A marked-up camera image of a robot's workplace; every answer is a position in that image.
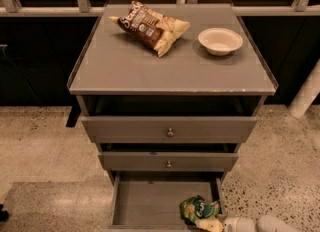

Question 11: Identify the grey drawer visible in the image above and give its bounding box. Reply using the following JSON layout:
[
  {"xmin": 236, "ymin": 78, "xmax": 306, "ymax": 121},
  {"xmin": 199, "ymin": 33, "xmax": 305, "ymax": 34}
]
[
  {"xmin": 98, "ymin": 152, "xmax": 238, "ymax": 172},
  {"xmin": 82, "ymin": 116, "xmax": 257, "ymax": 144},
  {"xmin": 107, "ymin": 175, "xmax": 225, "ymax": 232}
]

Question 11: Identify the grey top drawer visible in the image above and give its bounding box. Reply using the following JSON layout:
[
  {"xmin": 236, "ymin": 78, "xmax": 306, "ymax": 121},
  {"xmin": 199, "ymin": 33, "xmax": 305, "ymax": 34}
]
[{"xmin": 82, "ymin": 116, "xmax": 257, "ymax": 144}]

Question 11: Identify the round metal top knob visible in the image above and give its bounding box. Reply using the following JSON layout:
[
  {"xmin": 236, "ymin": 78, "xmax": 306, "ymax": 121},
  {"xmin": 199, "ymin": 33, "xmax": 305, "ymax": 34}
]
[{"xmin": 167, "ymin": 128, "xmax": 175, "ymax": 137}]

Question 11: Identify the round metal middle knob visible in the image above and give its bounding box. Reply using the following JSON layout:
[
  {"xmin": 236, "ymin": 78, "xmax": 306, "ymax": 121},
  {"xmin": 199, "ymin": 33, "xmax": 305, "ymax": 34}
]
[{"xmin": 166, "ymin": 160, "xmax": 172, "ymax": 168}]

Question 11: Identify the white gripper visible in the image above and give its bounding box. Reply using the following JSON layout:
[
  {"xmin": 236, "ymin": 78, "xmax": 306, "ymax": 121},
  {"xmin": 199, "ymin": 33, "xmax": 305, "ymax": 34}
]
[{"xmin": 195, "ymin": 217, "xmax": 257, "ymax": 232}]

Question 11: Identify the grey middle drawer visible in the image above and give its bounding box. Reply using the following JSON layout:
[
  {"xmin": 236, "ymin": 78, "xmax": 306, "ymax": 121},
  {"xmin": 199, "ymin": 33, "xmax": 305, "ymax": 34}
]
[{"xmin": 98, "ymin": 152, "xmax": 238, "ymax": 172}]

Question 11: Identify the black shoe tip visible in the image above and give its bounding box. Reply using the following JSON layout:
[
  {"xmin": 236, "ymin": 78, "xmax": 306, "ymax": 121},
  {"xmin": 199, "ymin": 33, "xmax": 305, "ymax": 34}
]
[{"xmin": 0, "ymin": 204, "xmax": 9, "ymax": 221}]

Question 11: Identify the grey bottom drawer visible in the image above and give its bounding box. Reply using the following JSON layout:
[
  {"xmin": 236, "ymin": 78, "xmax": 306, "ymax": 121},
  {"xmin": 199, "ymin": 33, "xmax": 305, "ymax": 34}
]
[{"xmin": 107, "ymin": 175, "xmax": 225, "ymax": 232}]

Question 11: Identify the white cylindrical robot post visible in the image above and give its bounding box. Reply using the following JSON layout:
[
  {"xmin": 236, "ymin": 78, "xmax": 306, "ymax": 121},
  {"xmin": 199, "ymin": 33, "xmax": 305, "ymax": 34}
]
[{"xmin": 288, "ymin": 59, "xmax": 320, "ymax": 118}]

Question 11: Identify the white paper bowl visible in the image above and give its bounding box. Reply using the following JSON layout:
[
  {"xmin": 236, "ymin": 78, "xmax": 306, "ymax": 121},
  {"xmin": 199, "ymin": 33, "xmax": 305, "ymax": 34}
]
[{"xmin": 198, "ymin": 28, "xmax": 243, "ymax": 56}]

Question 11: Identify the green rice chip bag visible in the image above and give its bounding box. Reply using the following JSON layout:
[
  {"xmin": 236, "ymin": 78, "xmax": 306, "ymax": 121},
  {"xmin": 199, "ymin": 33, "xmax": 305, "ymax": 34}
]
[{"xmin": 180, "ymin": 195, "xmax": 221, "ymax": 224}]

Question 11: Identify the round metal knob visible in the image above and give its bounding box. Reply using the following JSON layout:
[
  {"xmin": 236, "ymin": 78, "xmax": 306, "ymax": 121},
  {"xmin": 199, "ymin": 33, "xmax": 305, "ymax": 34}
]
[
  {"xmin": 167, "ymin": 128, "xmax": 175, "ymax": 137},
  {"xmin": 166, "ymin": 160, "xmax": 172, "ymax": 168}
]

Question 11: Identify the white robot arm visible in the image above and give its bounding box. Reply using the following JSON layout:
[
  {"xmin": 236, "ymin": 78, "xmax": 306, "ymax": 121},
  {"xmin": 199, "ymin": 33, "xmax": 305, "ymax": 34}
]
[{"xmin": 195, "ymin": 215, "xmax": 299, "ymax": 232}]

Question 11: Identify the grey drawer cabinet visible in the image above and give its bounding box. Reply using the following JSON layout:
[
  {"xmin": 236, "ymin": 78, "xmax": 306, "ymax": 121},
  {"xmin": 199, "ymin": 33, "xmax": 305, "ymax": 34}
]
[{"xmin": 68, "ymin": 4, "xmax": 277, "ymax": 179}]

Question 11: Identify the brown yellow chip bag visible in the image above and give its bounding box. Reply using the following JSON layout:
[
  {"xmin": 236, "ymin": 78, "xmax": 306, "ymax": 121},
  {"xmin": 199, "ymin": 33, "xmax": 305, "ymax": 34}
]
[{"xmin": 109, "ymin": 1, "xmax": 190, "ymax": 57}]

